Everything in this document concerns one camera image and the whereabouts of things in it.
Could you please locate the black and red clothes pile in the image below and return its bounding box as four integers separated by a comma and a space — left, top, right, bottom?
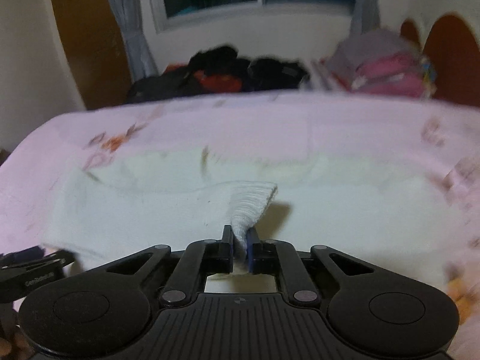
125, 45, 310, 104

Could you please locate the person's left hand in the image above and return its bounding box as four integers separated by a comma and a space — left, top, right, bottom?
0, 328, 35, 360

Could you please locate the pink floral bed sheet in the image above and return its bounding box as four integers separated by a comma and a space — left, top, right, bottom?
1, 93, 479, 359

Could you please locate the folded grey pink clothes stack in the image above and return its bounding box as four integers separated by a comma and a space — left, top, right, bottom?
320, 29, 436, 98

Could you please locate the red and white headboard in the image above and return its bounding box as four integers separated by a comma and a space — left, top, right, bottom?
400, 13, 479, 107

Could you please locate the striped grey white mattress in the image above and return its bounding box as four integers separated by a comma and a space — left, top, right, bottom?
299, 59, 346, 93

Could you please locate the left grey curtain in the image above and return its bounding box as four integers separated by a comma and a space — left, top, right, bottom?
108, 0, 158, 82

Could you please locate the brown wooden door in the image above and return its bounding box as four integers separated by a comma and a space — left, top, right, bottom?
51, 0, 131, 110

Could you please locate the cream white knit sweater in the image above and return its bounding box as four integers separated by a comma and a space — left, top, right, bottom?
43, 148, 466, 286

